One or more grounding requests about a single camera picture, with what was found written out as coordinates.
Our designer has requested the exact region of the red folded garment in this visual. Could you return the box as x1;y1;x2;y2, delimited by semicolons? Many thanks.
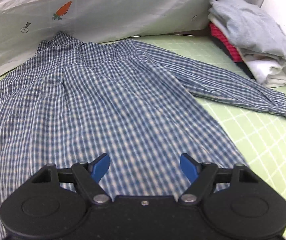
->
209;22;242;62

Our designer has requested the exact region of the light grey folded garment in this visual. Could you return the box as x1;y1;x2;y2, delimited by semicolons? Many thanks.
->
208;0;286;68

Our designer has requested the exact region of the white folded garment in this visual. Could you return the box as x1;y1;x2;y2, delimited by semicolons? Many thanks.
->
244;59;286;88

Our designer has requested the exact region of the blue white checked shirt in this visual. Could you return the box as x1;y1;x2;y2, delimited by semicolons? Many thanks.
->
0;31;286;240

